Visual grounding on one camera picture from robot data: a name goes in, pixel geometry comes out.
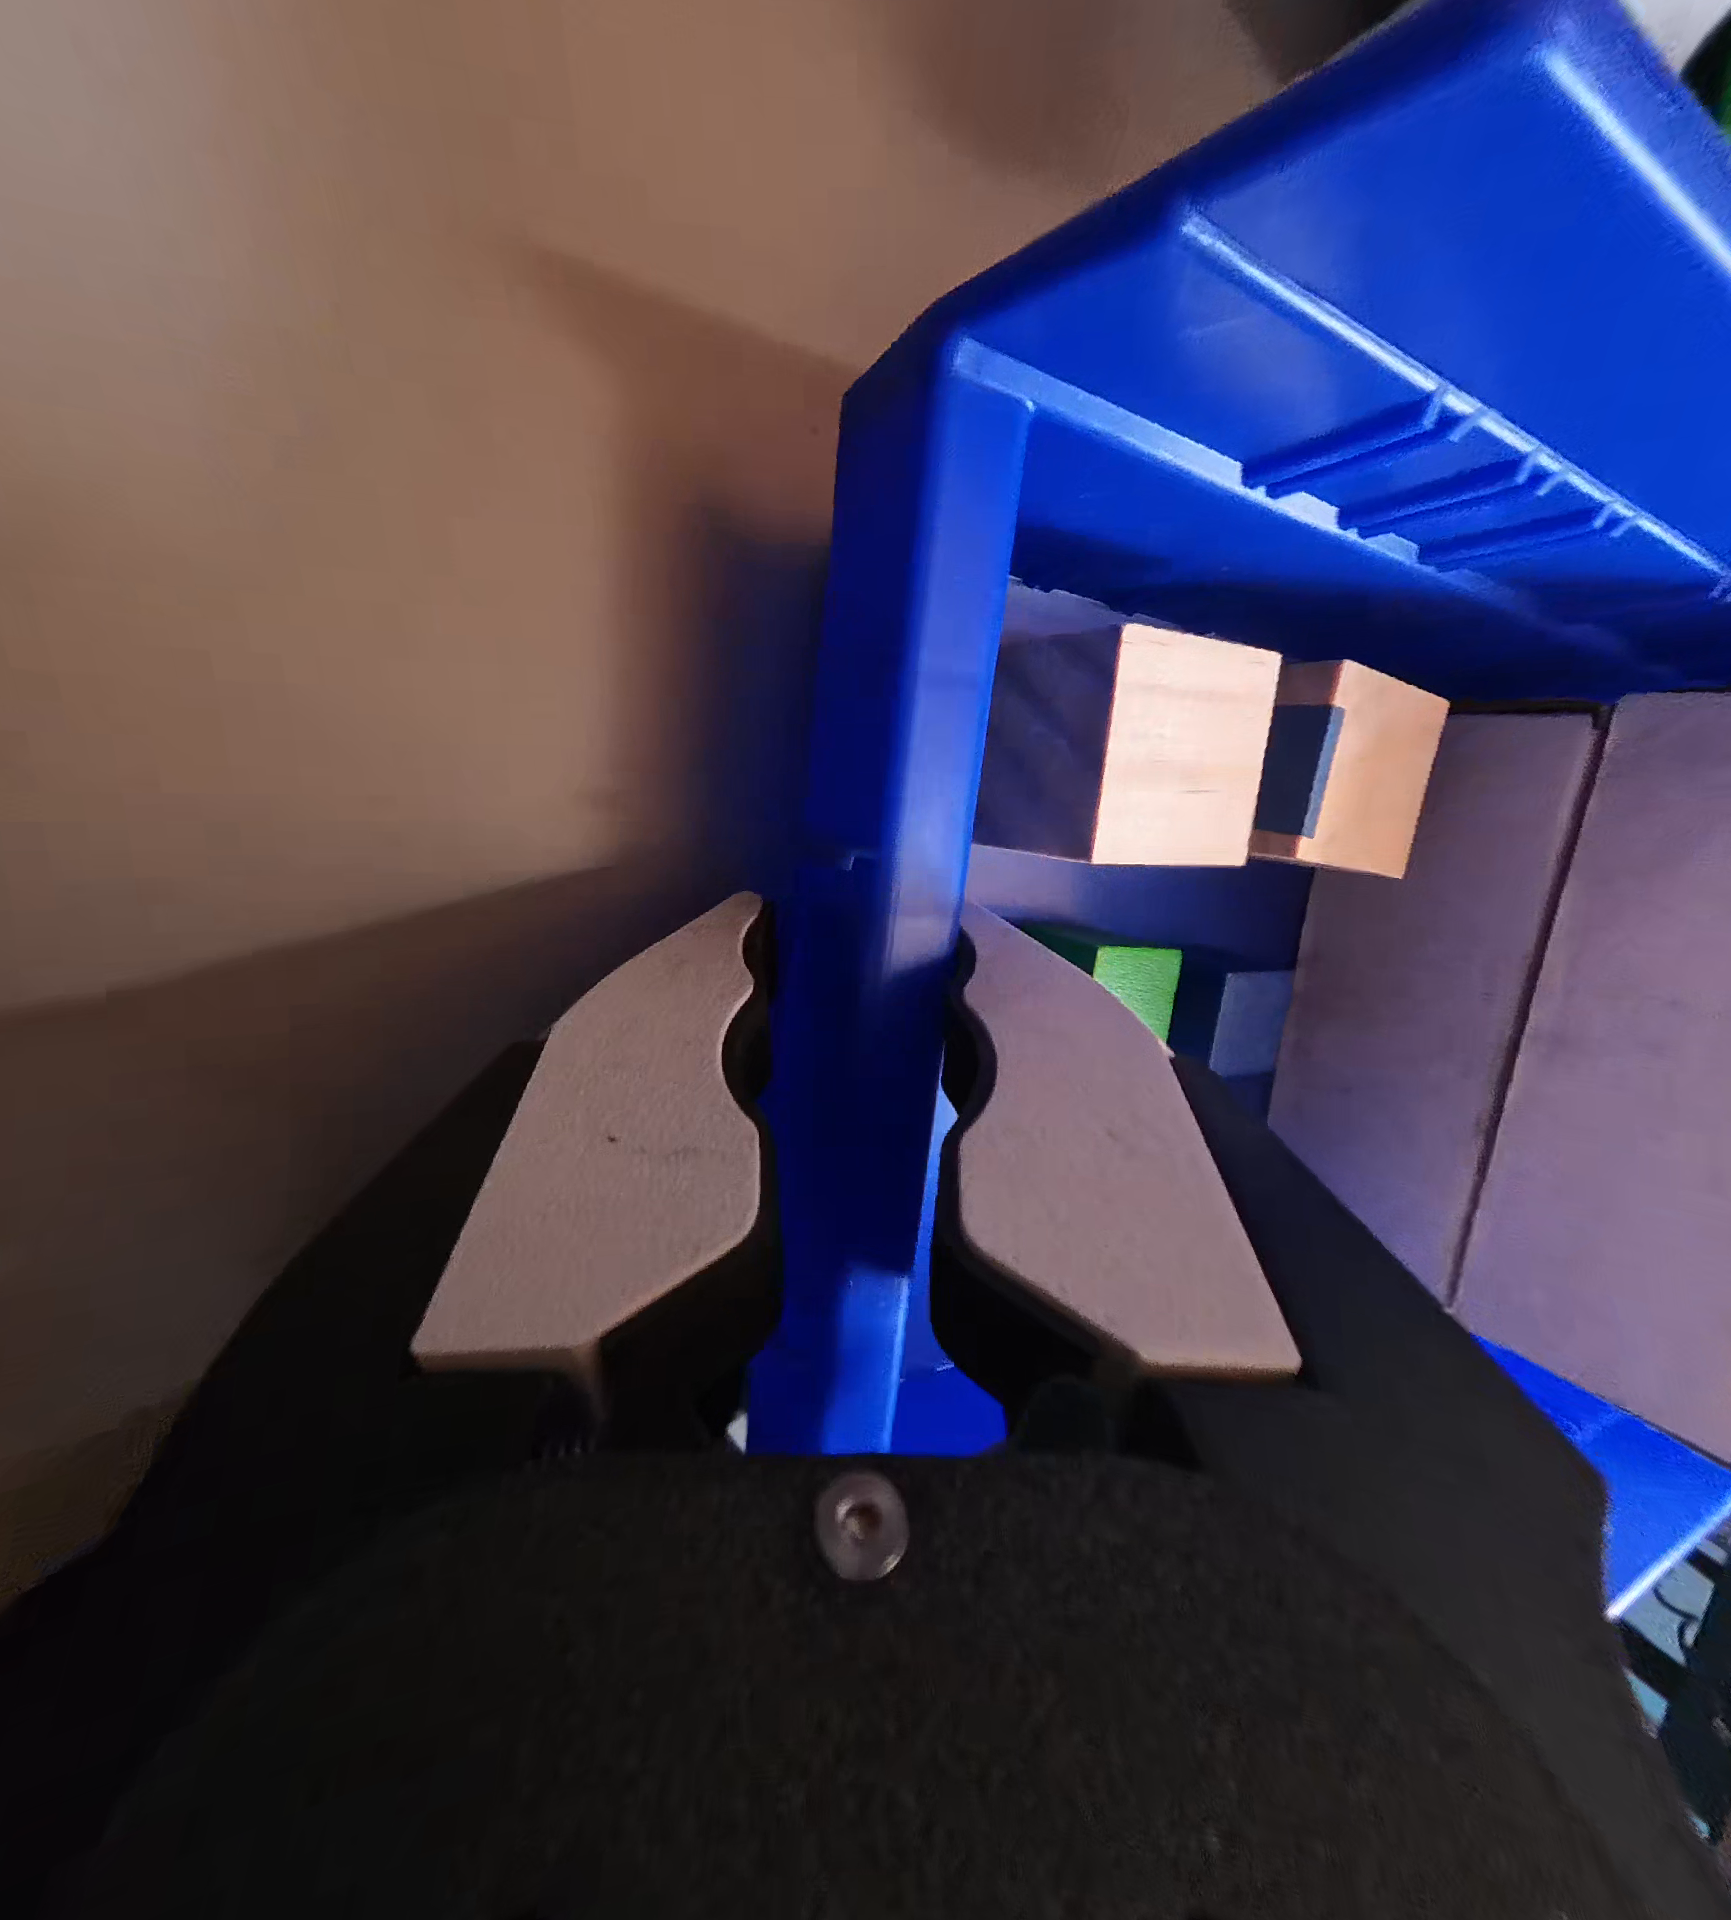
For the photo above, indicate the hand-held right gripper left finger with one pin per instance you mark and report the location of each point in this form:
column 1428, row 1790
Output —
column 610, row 1155

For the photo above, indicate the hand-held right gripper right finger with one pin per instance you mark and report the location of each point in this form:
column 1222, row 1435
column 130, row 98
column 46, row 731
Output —
column 1106, row 1201

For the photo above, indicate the blue plastic bin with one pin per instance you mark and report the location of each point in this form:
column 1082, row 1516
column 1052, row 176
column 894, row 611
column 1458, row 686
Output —
column 1406, row 300

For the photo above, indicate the large white cardboard box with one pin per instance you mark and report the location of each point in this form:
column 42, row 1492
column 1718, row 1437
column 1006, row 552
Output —
column 1630, row 1051

